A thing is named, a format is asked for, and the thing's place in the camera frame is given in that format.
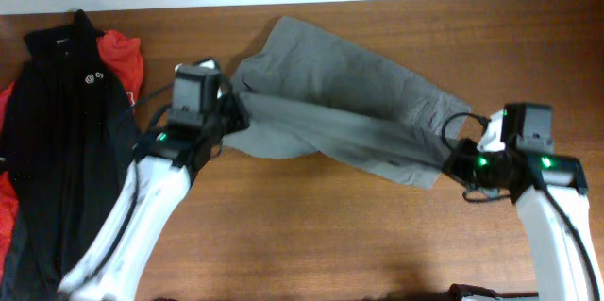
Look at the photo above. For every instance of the grey shorts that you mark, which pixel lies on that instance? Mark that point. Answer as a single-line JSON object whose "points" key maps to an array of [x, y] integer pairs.
{"points": [[310, 91]]}

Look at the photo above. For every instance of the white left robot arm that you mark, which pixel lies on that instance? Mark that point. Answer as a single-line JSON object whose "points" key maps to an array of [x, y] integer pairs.
{"points": [[112, 267]]}

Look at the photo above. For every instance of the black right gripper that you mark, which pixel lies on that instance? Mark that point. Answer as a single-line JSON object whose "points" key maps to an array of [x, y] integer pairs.
{"points": [[458, 165]]}

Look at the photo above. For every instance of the black polo shirt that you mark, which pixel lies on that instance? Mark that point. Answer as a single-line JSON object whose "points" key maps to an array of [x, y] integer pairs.
{"points": [[66, 138]]}

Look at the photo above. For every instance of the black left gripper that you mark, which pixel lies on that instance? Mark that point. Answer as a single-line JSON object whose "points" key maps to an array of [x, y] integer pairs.
{"points": [[237, 119]]}

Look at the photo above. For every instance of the red garment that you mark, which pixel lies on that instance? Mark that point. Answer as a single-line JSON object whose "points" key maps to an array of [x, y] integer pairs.
{"points": [[124, 57]]}

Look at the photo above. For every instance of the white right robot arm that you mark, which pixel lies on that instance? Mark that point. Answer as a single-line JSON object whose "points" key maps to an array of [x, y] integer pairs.
{"points": [[550, 195]]}

